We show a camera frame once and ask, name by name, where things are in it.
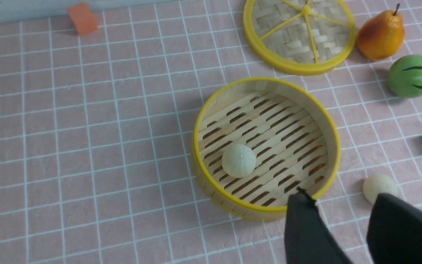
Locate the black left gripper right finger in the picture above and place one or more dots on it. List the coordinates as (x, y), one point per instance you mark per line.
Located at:
(395, 231)

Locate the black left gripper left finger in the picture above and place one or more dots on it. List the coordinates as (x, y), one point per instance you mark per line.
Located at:
(307, 239)

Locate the white bun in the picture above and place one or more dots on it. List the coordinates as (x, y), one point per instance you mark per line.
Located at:
(376, 184)
(238, 161)

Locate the bamboo steamer tray yellow rims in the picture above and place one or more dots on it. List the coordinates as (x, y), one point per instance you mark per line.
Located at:
(293, 137)

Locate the woven bamboo steamer lid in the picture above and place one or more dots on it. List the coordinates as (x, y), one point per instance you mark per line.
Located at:
(300, 37)

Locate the green toy watermelon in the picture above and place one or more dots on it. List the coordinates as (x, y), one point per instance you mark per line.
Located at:
(405, 77)

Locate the orange yellow toy pear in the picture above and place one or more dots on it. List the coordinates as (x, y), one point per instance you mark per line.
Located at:
(381, 36)

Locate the pink checkered tablecloth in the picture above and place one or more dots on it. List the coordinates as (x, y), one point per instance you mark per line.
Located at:
(95, 136)

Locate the orange cube block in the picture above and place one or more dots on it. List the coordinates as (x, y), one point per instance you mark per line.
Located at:
(82, 18)

